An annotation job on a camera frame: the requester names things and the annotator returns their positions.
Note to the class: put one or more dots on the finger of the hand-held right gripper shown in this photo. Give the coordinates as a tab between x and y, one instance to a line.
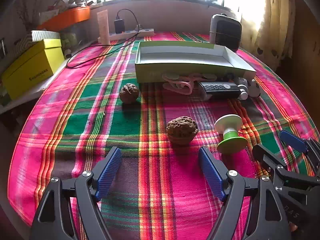
265	155
293	141

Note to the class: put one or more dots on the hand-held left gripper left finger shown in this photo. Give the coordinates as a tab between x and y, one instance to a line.
110	172

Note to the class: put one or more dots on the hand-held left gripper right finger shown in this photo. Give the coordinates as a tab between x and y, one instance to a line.
211	172

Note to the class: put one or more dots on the green white spool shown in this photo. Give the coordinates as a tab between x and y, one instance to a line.
231	142

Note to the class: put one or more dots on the brown walnut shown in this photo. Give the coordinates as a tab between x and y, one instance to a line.
182	130
129	93

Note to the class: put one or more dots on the small white figurine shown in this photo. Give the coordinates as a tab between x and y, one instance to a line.
255	90

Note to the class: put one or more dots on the small black bike light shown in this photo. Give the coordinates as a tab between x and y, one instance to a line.
220	91

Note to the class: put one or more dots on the white green cardboard box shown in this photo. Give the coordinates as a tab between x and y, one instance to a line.
187	66

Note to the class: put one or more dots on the pink green plaid blanket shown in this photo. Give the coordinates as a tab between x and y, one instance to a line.
75	130

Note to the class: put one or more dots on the wooden wardrobe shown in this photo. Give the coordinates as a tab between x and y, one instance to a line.
302	42

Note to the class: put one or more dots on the cream patterned curtain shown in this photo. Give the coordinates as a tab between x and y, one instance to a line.
272	30

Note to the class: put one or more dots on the grey space heater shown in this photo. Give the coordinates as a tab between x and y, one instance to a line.
227	32

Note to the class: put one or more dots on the yellow cardboard box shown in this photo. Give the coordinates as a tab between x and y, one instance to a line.
30	72

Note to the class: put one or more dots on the green glass jar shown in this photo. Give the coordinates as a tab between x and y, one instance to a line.
68	38

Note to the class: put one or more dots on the cream cosmetic tube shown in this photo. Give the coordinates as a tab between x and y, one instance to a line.
103	27

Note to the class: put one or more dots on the white power strip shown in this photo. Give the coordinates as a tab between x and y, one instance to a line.
145	31

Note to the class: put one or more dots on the black charger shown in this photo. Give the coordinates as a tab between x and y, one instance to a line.
119	26

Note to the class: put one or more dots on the white power plug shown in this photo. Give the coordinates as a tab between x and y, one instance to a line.
138	27

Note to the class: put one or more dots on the striped white box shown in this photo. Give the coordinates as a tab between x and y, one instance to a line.
45	35

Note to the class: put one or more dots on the orange shelf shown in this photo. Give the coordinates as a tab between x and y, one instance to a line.
70	17

